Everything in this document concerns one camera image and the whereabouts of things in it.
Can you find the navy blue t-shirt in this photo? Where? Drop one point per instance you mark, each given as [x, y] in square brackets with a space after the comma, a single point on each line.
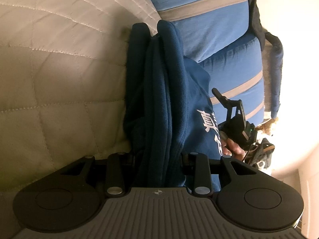
[154, 92]

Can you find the black garment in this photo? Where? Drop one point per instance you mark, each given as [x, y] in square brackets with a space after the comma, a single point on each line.
[261, 151]

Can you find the black cloth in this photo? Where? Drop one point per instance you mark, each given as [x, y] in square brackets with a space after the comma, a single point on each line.
[255, 12]

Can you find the brown teddy bear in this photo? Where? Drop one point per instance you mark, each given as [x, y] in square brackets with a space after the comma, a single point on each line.
[268, 127]

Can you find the person's right hand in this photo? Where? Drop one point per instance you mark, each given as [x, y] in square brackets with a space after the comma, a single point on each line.
[233, 147]

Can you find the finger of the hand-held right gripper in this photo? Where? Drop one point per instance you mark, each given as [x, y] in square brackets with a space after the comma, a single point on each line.
[234, 104]

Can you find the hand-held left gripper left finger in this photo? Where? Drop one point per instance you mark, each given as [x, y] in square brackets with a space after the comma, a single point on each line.
[128, 159]

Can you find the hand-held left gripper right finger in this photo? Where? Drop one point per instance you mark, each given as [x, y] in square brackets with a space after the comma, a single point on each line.
[188, 159]

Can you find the grey fuzzy blanket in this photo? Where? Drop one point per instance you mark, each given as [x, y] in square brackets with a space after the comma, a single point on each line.
[268, 74]

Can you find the blue grey-striped pillow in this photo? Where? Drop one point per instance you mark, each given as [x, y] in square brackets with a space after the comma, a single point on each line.
[236, 74]
[204, 29]

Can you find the grey quilted bed cover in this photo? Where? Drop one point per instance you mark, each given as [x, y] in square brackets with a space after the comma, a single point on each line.
[62, 67]

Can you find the folded dark blue garment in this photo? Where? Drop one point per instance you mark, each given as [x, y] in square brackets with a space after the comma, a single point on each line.
[278, 67]

